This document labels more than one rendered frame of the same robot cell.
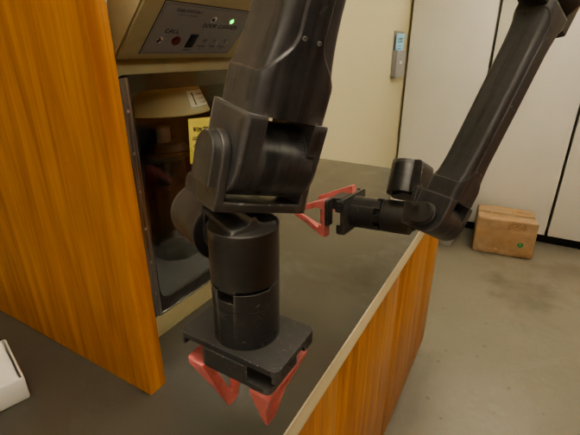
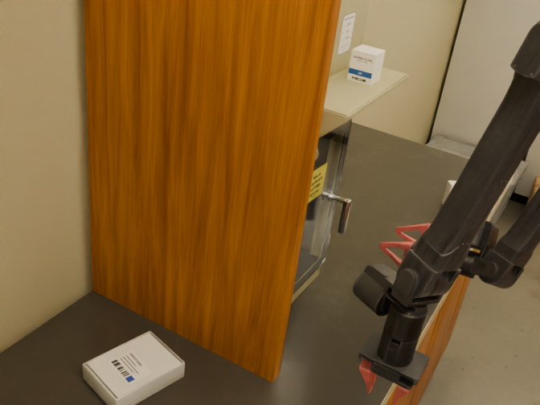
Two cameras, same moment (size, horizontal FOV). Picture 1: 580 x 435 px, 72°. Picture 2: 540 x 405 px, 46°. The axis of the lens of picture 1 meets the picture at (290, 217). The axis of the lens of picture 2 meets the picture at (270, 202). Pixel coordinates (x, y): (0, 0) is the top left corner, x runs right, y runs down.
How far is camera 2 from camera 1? 76 cm
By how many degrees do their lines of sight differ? 8
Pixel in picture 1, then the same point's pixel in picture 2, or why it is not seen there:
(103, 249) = (265, 281)
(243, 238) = (415, 318)
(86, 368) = (214, 358)
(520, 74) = not seen: outside the picture
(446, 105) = (515, 40)
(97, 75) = (304, 186)
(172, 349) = not seen: hidden behind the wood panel
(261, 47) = (443, 243)
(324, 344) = not seen: hidden behind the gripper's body
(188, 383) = (296, 376)
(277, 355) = (415, 370)
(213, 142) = (414, 280)
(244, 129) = (431, 277)
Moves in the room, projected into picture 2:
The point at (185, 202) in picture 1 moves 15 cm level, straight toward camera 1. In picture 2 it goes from (367, 284) to (409, 347)
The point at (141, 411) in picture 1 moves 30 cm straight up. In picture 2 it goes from (270, 393) to (289, 272)
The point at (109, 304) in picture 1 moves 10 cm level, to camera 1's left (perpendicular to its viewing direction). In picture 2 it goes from (255, 317) to (204, 312)
